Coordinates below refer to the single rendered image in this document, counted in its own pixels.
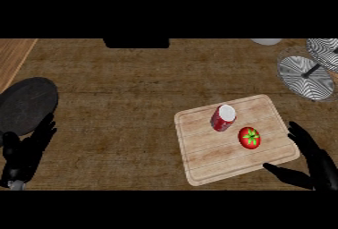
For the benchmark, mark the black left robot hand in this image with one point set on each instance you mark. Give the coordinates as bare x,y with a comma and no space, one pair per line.
26,149

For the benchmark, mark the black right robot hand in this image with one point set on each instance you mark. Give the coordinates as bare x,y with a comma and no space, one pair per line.
317,161

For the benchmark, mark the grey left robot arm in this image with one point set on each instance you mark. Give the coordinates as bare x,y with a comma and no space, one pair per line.
16,185

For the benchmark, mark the red tomato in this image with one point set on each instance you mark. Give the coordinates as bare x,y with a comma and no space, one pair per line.
249,138

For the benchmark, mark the pale wooden cutting board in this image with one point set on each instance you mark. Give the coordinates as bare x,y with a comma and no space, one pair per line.
228,140

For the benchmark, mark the dark round plate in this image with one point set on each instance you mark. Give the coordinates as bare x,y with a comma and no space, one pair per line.
26,104

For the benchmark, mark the red can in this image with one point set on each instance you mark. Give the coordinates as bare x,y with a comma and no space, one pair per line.
222,117

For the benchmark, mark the pale grey round object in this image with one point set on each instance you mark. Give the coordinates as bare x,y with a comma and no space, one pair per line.
265,41

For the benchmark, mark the black appliance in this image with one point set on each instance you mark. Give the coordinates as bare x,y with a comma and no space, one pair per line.
135,43

